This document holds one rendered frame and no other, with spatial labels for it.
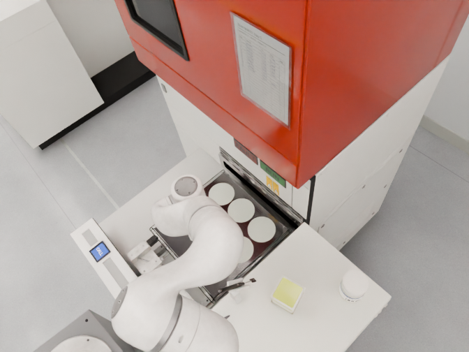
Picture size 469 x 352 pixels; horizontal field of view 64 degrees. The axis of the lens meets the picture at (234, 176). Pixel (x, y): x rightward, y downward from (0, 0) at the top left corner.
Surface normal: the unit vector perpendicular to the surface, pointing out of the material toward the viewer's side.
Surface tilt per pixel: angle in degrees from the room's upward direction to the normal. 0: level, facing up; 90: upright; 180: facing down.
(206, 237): 26
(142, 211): 0
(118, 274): 0
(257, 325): 0
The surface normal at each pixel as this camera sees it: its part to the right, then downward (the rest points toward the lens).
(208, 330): 0.56, -0.47
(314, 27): 0.66, 0.58
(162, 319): 0.51, -0.29
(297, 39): -0.74, 0.61
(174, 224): -0.40, 0.41
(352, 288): -0.11, -0.54
